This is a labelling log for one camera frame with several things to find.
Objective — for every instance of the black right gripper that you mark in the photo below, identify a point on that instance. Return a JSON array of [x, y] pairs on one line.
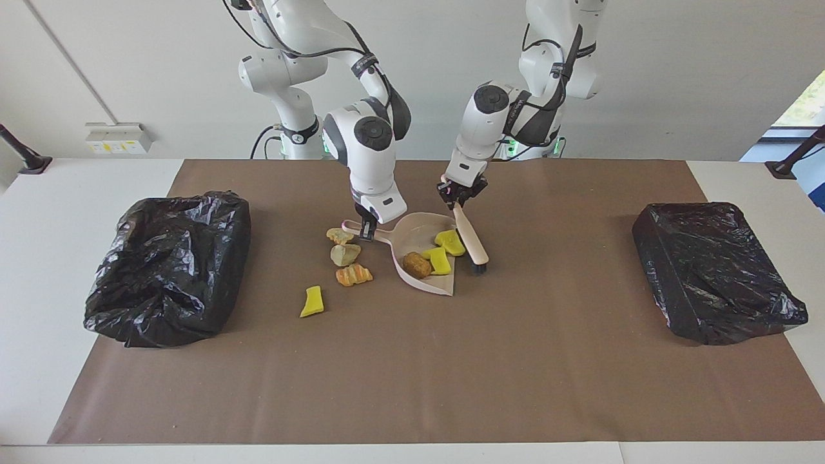
[[362, 211]]

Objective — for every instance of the flat black bag wrapped bin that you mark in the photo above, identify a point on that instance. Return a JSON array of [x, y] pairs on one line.
[[709, 270]]

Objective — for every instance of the open black bag lined bin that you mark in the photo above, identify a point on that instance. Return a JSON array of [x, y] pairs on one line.
[[161, 277]]

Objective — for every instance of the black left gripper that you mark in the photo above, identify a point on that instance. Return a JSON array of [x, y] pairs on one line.
[[465, 188]]

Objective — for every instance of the brown paper table mat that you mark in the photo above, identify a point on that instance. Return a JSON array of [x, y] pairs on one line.
[[412, 399]]

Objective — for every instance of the beige brush with black bristles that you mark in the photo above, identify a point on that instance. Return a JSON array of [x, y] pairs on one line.
[[470, 238]]

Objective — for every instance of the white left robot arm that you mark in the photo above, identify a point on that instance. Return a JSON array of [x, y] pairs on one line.
[[490, 122]]

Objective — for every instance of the yellow u-shaped foam piece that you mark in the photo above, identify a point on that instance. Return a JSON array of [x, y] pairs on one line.
[[441, 261]]

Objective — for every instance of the grey-green ridged bread toy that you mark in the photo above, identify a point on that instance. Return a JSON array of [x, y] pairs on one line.
[[345, 255]]

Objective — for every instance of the window with green view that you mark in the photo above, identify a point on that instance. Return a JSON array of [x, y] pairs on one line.
[[812, 103]]

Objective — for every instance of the brown potato-shaped toy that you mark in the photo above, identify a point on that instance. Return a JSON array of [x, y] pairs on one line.
[[417, 265]]

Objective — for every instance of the pale tan lumpy bread toy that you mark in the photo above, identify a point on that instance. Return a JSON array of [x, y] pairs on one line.
[[339, 235]]

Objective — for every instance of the beige plastic dustpan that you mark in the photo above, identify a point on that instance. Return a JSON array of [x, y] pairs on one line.
[[412, 238]]

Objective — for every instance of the yellow wedge foam piece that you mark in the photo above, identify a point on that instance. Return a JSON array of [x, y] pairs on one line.
[[450, 243]]

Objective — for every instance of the white wall socket box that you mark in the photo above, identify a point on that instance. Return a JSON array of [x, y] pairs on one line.
[[119, 136]]

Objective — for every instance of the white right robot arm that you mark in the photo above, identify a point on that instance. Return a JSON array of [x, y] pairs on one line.
[[367, 161]]

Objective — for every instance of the orange striped croissant toy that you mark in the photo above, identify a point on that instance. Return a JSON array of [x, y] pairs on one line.
[[353, 276]]

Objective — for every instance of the small yellow foam piece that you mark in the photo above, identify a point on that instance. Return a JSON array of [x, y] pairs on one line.
[[313, 303]]

